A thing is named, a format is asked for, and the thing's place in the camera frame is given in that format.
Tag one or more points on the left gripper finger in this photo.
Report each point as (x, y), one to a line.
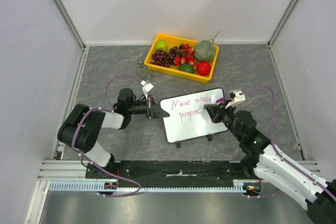
(156, 108)
(161, 114)

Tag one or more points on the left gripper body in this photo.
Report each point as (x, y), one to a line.
(149, 107)

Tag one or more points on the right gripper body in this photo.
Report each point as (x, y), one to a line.
(214, 114)

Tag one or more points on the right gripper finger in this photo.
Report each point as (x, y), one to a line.
(207, 106)
(214, 114)

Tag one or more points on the white marker pen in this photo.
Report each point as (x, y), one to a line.
(202, 109)

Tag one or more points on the magenta marker cap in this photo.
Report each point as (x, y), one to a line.
(220, 100)

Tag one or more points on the small whiteboard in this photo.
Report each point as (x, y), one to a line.
(188, 119)

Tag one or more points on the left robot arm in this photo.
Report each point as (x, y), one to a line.
(81, 128)

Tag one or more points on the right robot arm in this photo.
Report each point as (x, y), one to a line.
(268, 162)

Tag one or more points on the clear glass bottle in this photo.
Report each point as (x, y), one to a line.
(142, 71)

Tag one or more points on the red apple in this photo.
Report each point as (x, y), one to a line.
(203, 68)

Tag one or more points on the green avocado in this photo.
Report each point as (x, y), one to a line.
(187, 68)

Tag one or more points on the purple grape bunch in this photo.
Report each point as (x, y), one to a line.
(165, 59)

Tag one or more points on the red cherry bunch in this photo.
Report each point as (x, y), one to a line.
(183, 54)

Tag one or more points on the green netted melon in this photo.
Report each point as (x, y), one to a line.
(204, 51)

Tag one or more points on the green apple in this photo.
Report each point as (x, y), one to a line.
(161, 45)

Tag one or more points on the yellow plastic bin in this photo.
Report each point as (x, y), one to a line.
(173, 41)

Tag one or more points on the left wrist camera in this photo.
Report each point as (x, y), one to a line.
(146, 87)

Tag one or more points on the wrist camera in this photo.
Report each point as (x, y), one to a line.
(146, 87)
(236, 97)

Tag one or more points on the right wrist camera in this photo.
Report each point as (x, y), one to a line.
(236, 97)

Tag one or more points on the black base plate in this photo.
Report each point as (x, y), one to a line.
(187, 180)

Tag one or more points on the white cable duct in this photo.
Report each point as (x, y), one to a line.
(112, 187)

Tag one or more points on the right aluminium frame post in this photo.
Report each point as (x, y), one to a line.
(282, 22)

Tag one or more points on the aluminium frame post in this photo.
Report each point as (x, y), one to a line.
(282, 22)
(69, 23)

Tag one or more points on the left aluminium frame post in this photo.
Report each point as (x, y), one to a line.
(69, 23)

